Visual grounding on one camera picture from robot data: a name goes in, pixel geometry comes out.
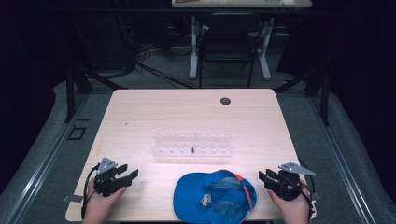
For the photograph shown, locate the blue baseball cap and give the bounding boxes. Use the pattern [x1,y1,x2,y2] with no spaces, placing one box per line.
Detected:
[173,169,258,224]

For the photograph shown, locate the clear acrylic peg rack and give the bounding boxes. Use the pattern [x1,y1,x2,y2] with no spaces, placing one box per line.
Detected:
[151,132,233,158]

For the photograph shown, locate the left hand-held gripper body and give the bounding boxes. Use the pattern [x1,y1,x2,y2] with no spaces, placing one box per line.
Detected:
[93,157,127,198]

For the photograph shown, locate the person's left hand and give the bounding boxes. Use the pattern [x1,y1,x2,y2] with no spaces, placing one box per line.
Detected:
[82,179,127,224]

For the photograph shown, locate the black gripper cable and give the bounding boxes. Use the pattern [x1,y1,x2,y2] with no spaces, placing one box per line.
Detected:
[80,165,100,220]
[298,160,316,220]

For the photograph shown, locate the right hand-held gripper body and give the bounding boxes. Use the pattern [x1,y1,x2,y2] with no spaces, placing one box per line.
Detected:
[274,161,316,202]

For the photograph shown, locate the black tape square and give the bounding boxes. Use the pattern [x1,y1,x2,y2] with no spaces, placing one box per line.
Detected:
[66,125,87,141]

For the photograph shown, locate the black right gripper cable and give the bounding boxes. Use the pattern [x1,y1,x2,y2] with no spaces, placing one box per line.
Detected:
[298,160,316,220]

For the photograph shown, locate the white-legged desk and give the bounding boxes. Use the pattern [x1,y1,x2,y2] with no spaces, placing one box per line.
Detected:
[171,0,313,81]

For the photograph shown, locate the black metal stand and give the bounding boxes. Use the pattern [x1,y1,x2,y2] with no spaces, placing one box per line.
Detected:
[64,63,129,124]
[274,64,332,127]

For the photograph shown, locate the black chair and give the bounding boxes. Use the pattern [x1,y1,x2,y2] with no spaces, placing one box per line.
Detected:
[197,12,265,90]

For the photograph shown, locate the black floor cables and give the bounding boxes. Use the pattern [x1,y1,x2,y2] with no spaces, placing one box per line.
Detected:
[134,43,197,90]

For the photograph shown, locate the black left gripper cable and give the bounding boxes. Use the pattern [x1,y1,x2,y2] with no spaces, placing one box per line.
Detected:
[80,165,100,220]

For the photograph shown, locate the person's right hand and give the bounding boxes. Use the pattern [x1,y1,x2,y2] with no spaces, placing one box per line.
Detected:
[267,186,311,224]

